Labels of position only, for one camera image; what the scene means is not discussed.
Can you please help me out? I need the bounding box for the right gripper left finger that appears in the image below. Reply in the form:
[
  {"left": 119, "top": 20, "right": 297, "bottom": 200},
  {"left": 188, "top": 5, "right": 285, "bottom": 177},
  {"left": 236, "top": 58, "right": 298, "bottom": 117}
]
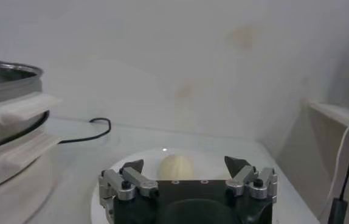
[{"left": 98, "top": 158, "right": 159, "bottom": 208}]

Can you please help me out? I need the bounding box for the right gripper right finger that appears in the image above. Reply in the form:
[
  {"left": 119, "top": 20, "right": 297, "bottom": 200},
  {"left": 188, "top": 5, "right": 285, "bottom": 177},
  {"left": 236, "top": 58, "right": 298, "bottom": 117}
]
[{"left": 224, "top": 156, "right": 278, "bottom": 203}]

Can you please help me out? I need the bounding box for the white steamed baozi bun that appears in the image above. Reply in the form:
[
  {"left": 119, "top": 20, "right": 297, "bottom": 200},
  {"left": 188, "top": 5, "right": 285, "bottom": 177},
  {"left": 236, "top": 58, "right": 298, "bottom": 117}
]
[{"left": 157, "top": 154, "right": 195, "bottom": 181}]

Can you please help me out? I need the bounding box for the stainless steel steamer basket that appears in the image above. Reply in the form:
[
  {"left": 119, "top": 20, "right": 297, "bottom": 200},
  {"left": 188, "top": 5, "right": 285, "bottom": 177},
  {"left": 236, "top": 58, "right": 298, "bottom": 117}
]
[{"left": 0, "top": 60, "right": 62, "bottom": 152}]

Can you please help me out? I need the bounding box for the white round plate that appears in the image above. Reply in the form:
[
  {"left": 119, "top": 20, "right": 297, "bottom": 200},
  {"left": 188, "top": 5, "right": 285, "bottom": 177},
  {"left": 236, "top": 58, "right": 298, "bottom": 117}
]
[{"left": 91, "top": 147, "right": 274, "bottom": 224}]

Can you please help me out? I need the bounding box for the white side desk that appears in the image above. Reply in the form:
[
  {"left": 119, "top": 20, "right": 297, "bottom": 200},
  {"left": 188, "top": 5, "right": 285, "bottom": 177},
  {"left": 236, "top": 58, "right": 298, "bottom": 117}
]
[{"left": 276, "top": 99, "right": 349, "bottom": 224}]

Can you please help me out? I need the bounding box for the cream electric cooker base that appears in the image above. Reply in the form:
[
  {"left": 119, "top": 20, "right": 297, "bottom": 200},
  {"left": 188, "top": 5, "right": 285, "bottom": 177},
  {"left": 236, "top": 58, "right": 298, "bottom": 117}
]
[{"left": 0, "top": 120, "right": 63, "bottom": 224}]

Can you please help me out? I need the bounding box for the black cooker power cord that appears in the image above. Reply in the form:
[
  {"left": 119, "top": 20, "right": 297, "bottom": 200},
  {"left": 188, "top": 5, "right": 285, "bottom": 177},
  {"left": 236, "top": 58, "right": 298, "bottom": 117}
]
[{"left": 58, "top": 117, "right": 112, "bottom": 144}]

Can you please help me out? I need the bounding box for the black cable with adapter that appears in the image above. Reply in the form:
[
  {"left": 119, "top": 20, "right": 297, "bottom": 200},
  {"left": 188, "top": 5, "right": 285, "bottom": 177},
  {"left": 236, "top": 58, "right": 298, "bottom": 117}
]
[{"left": 328, "top": 121, "right": 349, "bottom": 224}]

